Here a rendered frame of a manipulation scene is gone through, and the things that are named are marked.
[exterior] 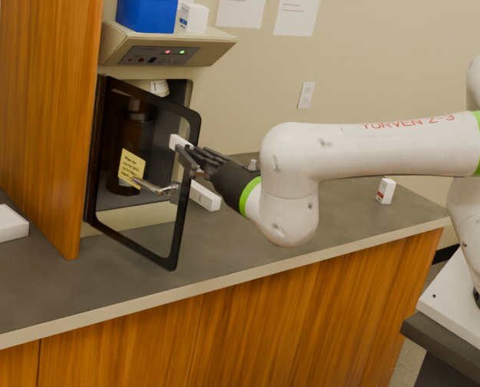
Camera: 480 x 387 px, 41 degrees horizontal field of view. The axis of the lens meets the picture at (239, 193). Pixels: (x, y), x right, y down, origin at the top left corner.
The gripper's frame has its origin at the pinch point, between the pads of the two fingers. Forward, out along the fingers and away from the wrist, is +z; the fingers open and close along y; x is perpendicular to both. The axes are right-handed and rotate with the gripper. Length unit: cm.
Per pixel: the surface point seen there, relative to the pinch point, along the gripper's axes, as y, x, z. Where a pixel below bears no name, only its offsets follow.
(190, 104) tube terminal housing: -23.2, 1.2, 29.2
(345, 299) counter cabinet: -81, 63, 2
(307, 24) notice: -107, -13, 72
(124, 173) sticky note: 2.6, 13.6, 16.7
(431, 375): -58, 51, -45
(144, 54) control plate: -2.3, -14.1, 22.2
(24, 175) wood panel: 14, 26, 48
